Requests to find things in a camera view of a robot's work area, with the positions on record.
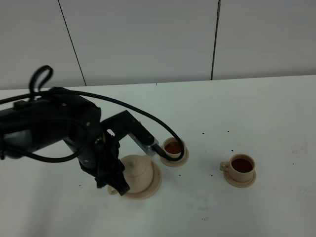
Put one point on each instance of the beige teacup right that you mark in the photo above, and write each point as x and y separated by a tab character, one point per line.
240	167

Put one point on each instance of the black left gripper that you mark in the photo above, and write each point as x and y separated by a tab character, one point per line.
99	160

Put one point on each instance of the beige teapot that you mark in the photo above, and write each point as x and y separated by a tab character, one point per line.
138	173

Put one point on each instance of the beige teapot saucer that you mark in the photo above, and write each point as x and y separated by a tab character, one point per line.
152	188

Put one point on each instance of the beige saucer right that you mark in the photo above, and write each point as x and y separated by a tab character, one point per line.
239	184

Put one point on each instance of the beige teacup left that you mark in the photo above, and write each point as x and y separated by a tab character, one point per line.
172	148

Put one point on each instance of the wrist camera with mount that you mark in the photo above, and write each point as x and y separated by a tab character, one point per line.
124	123

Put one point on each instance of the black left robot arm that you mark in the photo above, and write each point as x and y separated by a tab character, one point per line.
35	124

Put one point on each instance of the beige saucer left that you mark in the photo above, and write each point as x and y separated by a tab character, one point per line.
178	163

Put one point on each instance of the beige teacup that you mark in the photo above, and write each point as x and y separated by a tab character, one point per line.
172	148
240	167

